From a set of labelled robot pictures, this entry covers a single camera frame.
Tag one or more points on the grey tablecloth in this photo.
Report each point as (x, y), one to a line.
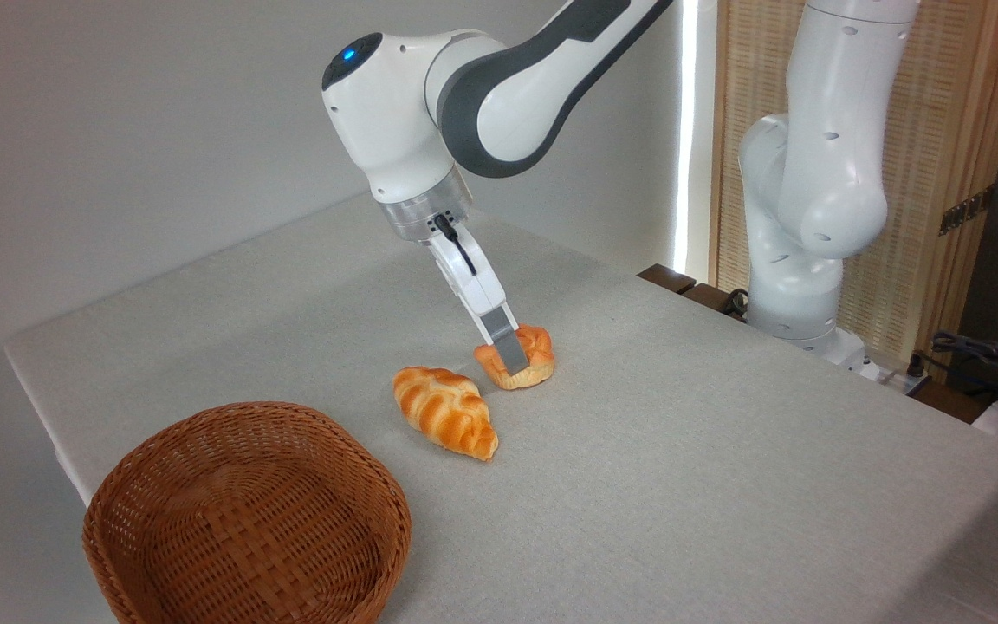
(681, 477)

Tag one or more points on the wooden bamboo folding screen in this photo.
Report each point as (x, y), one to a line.
(941, 104)

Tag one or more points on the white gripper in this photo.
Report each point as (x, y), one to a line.
(477, 282)

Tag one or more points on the dark wooden base board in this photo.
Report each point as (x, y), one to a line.
(668, 279)

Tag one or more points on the round orange bread roll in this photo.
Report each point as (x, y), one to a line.
(539, 360)

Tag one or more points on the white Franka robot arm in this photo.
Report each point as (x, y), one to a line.
(395, 113)

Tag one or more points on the white power strip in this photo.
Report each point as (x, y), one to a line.
(897, 379)

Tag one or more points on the brown wicker basket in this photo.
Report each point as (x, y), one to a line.
(248, 529)

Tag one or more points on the long braided bread loaf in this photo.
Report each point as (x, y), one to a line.
(445, 409)

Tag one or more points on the black metal screen hinge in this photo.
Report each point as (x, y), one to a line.
(967, 210)

